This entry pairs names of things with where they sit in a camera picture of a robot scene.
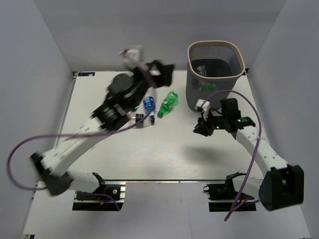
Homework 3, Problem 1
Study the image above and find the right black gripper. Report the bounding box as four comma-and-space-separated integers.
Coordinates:
192, 110, 227, 136

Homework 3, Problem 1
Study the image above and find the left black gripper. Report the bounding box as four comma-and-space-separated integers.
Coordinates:
127, 61, 173, 113

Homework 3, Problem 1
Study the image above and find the green plastic bottle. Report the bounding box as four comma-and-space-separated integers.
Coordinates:
198, 83, 217, 92
157, 91, 178, 118

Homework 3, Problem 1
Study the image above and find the clear unlabelled plastic bottle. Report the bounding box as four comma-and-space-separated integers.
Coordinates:
196, 65, 207, 77

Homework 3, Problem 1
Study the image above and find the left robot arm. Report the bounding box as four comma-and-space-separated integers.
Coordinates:
30, 60, 175, 199

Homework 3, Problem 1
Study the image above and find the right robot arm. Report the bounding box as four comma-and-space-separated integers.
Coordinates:
193, 98, 304, 211

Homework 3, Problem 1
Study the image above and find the grey mesh waste bin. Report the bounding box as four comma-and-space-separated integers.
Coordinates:
185, 41, 245, 113

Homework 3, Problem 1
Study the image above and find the blue label clear bottle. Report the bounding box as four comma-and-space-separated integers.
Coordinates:
143, 94, 156, 118

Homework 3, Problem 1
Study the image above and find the black label clear bottle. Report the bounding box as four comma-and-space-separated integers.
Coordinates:
129, 112, 155, 128

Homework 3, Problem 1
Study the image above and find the blue corner label sticker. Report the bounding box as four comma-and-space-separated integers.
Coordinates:
78, 72, 95, 77

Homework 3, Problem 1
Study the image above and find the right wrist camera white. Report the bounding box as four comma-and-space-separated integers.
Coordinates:
195, 99, 210, 120

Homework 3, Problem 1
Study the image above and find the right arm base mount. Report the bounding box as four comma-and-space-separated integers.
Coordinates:
203, 183, 257, 213

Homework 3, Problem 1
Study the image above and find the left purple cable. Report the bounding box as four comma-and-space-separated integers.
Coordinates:
6, 68, 158, 211

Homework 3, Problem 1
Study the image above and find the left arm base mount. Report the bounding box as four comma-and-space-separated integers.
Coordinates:
72, 181, 126, 212

